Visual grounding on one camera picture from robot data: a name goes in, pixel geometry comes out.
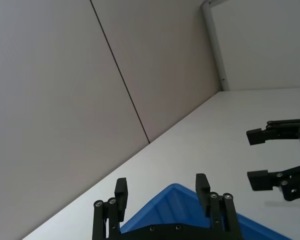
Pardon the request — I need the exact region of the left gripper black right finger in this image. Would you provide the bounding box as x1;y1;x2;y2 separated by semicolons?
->
194;173;244;240

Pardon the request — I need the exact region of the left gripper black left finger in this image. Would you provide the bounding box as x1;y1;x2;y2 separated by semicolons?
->
91;177;129;240

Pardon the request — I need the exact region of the blue plastic bin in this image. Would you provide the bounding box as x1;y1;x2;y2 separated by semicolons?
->
119;183;291;240

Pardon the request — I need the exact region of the white corner post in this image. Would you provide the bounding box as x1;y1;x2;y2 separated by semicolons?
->
201;0;231;92

